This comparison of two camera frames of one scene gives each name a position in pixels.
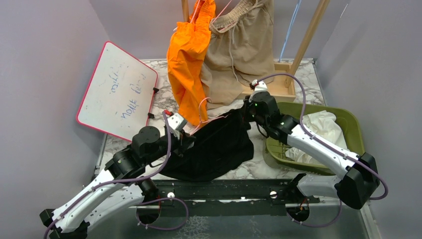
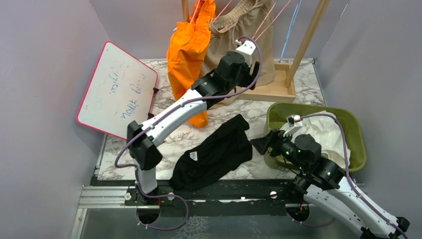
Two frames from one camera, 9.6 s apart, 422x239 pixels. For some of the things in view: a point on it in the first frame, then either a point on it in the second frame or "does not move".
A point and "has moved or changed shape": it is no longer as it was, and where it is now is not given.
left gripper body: x=178 y=149 → x=244 y=79
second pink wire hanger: x=217 y=18 does not move
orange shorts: x=187 y=49 does not move
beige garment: x=241 y=52 does not move
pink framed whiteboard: x=119 y=99 does not move
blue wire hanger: x=294 y=15 does not move
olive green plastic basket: x=277 y=151 does not move
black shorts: x=224 y=144 has moved or changed shape
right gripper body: x=250 y=113 → x=283 y=144
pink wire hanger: x=201 y=122 → x=272 y=22
